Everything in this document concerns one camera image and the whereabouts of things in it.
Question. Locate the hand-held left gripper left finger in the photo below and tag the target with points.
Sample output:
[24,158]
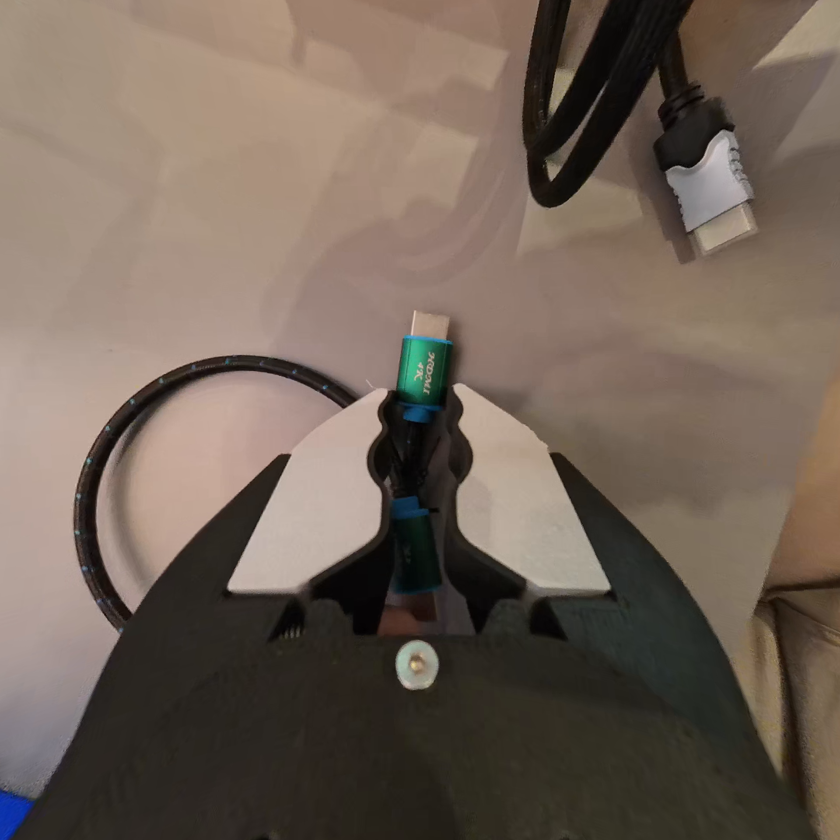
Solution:
[315,499]

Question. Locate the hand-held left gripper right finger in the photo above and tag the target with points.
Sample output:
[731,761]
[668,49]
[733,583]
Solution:
[525,499]

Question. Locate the blue plastic bin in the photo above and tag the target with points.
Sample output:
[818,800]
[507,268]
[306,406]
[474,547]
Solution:
[13,817]

